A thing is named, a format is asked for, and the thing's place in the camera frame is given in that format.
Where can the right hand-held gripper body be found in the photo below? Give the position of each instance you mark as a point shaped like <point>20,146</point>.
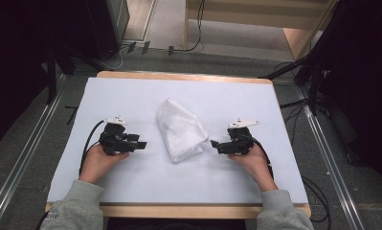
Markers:
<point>241,140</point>

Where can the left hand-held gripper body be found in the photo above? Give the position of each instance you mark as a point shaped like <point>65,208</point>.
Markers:
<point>115,140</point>

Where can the black metal stand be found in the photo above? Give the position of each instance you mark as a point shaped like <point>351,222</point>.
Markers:
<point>51,76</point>
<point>313,73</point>

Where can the person's left hand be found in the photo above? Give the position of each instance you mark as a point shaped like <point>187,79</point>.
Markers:
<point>94,164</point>

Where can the black plug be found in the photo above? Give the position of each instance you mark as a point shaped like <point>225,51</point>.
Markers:
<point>146,47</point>
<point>171,50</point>
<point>131,47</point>

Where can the black cabinet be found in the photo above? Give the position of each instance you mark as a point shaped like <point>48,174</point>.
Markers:
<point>105,28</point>

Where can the person's right hand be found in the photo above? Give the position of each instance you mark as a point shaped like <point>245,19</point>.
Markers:
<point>257,166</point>

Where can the light wooden furniture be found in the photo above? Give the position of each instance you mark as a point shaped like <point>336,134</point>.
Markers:
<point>258,16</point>

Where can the metal floor rail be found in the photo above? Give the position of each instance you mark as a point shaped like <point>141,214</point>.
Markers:
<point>22,153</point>
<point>332,166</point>

